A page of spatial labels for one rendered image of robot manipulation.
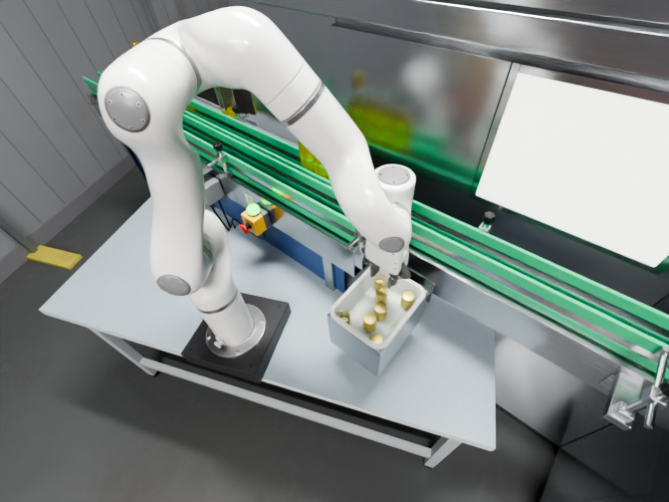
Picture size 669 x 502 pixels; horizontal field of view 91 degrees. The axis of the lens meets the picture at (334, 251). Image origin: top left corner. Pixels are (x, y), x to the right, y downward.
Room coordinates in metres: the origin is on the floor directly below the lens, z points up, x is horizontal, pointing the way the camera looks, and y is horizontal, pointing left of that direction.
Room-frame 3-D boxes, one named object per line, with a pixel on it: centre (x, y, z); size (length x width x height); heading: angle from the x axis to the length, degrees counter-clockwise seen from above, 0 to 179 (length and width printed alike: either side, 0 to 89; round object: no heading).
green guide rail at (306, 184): (1.28, 0.52, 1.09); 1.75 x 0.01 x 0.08; 46
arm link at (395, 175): (0.50, -0.12, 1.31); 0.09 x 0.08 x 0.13; 171
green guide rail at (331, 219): (1.23, 0.57, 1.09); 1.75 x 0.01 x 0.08; 46
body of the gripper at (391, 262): (0.50, -0.12, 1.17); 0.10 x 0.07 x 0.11; 44
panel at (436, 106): (0.70, -0.37, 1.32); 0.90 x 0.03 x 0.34; 46
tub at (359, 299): (0.46, -0.10, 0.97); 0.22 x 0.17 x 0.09; 136
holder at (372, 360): (0.48, -0.12, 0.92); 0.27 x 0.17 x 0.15; 136
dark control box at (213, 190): (1.05, 0.47, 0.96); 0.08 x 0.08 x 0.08; 46
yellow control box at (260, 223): (0.86, 0.27, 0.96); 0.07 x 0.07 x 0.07; 46
